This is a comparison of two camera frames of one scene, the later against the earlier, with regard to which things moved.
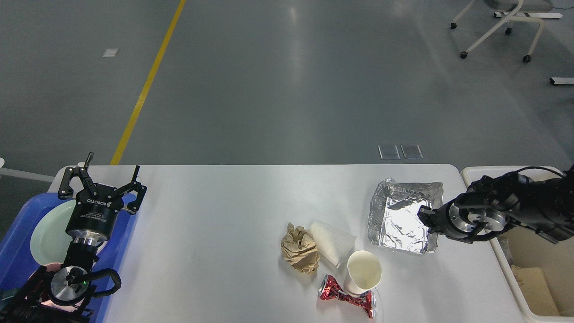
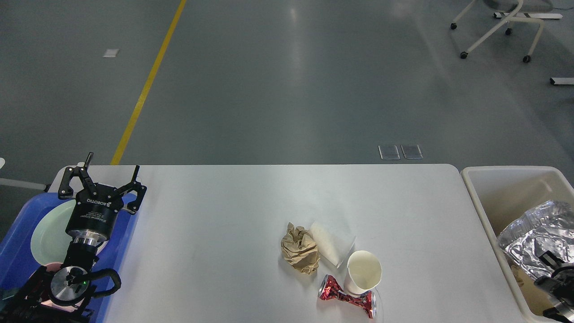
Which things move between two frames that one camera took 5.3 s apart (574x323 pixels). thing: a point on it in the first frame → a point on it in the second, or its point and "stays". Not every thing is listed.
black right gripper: [439, 218] → [561, 281]
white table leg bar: [565, 80] stays
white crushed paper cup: [332, 243] stays
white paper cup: [364, 272] stays
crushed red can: [330, 288] stays
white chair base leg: [16, 173] → [22, 184]
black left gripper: [94, 218] stays
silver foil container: [393, 220] → [549, 227]
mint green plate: [50, 242] stays
